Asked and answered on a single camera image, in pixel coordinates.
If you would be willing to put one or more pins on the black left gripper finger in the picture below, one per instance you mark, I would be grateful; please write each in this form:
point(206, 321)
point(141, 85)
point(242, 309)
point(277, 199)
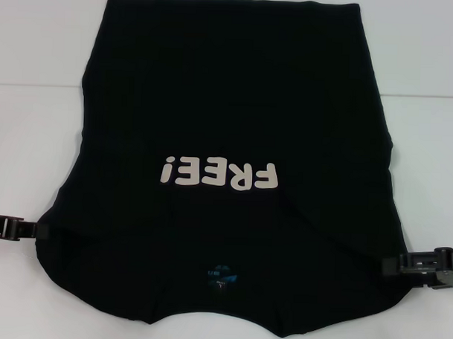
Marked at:
point(19, 229)

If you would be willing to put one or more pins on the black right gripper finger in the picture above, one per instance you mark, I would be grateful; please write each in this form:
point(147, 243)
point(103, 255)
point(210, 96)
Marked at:
point(442, 281)
point(392, 266)

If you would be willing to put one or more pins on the black shirt with FREE print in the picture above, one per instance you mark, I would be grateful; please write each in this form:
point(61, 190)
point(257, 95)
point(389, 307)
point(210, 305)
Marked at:
point(232, 102)

